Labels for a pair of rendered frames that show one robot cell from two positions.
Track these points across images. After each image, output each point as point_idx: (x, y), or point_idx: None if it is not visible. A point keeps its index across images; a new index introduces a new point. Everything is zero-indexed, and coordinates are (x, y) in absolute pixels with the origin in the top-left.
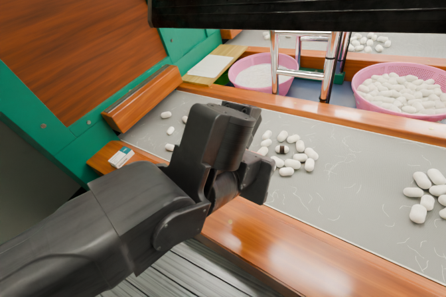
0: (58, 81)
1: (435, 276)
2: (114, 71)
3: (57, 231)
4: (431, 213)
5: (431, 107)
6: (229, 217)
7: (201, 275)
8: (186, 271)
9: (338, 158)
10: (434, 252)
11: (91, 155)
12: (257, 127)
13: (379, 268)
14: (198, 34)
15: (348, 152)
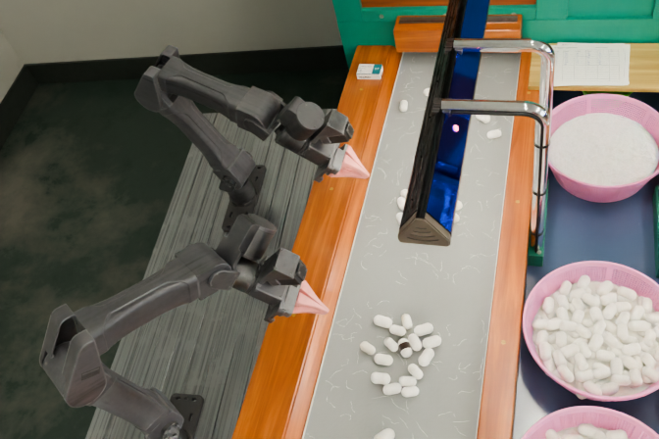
0: None
1: (333, 329)
2: None
3: (231, 91)
4: (389, 335)
5: (577, 366)
6: (334, 187)
7: (302, 200)
8: (302, 188)
9: (437, 264)
10: (353, 331)
11: (366, 44)
12: (339, 141)
13: (324, 287)
14: (632, 4)
15: (450, 271)
